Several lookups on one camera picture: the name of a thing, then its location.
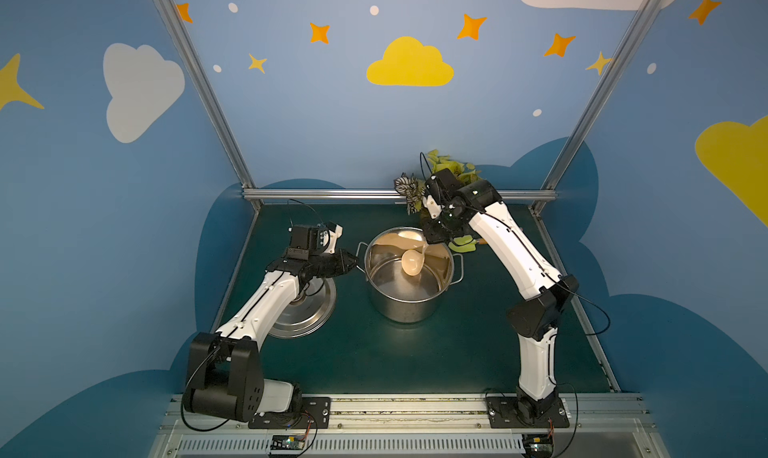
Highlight stainless steel pot lid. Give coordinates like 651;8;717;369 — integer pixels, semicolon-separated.
269;278;337;339

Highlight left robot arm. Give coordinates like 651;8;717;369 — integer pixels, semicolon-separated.
180;249;357;423

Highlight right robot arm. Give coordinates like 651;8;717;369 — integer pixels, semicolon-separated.
422;169;579;426

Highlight green garden trowel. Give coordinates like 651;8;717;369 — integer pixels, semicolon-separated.
448;235;480;253

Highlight potted artificial plant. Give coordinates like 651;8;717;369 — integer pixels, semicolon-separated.
394;149;480;215

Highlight left circuit board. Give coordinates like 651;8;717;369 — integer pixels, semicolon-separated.
269;435;306;453

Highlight circuit board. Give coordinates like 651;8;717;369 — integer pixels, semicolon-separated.
522;434;554;458
269;435;306;453

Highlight right circuit board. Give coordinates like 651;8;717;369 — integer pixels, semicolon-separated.
522;434;554;458

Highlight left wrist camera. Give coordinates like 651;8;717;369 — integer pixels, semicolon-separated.
286;222;343;260

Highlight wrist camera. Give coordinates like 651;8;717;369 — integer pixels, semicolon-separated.
424;168;463;211
286;222;343;260

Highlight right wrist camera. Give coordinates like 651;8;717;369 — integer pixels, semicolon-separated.
424;168;463;211

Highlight rear aluminium frame bar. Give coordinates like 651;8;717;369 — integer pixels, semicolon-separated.
243;188;557;202

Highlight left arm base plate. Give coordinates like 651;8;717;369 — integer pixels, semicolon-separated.
248;396;332;430

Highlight right aluminium frame post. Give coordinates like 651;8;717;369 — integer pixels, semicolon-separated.
531;0;664;218

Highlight aluminium frame post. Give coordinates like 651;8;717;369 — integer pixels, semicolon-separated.
531;0;664;218
153;0;262;213

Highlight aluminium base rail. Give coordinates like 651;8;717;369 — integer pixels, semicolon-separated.
149;391;669;457

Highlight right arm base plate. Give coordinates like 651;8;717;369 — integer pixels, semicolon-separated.
484;393;570;429

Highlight left aluminium frame post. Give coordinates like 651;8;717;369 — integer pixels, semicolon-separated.
153;0;262;213

